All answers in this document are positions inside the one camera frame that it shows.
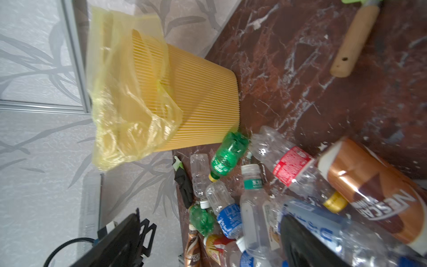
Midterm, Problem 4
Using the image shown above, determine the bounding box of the green trowel wooden handle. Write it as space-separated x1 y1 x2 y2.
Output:
330 1 381 78

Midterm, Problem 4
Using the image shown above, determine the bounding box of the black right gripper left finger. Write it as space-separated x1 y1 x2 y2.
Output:
73 210 157 267

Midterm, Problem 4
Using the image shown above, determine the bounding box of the clear bottle white cap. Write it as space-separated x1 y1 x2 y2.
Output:
190 154 211 209

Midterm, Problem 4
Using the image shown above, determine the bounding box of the yellow plastic bin liner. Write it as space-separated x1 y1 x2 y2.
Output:
86 7 183 171

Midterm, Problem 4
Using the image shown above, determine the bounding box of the clear bottle red label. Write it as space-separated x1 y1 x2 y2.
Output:
249 126 348 213

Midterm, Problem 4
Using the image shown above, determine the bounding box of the green plastic soda bottle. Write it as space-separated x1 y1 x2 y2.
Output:
209 132 250 182

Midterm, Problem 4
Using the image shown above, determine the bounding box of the brown Nescafe coffee bottle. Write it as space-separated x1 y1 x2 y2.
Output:
316 138 427 257

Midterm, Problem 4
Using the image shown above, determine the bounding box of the crushed green plastic bottle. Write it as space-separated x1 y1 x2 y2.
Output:
189 205 216 237

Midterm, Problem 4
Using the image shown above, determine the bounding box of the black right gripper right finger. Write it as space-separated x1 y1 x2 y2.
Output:
280 215 348 267

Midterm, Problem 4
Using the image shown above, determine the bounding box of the soda water bottle blue label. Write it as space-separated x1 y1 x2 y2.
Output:
279 198 427 267

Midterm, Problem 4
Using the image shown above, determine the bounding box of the yellow tea bottle red label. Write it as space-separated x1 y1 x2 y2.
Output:
203 234 234 267

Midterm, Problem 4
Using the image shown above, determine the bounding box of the clear bottle green label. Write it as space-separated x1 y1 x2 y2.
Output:
240 164 279 259

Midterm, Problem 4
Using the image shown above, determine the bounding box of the aluminium frame rail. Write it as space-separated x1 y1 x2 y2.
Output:
1 1 91 115

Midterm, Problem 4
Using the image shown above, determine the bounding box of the clear bottle blue label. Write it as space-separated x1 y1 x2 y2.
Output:
205 180 243 240

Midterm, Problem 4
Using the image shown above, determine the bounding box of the yellow ribbed waste bin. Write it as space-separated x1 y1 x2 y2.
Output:
131 29 241 152

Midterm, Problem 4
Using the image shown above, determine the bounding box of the clear bottle blue cap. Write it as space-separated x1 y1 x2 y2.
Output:
221 241 289 267

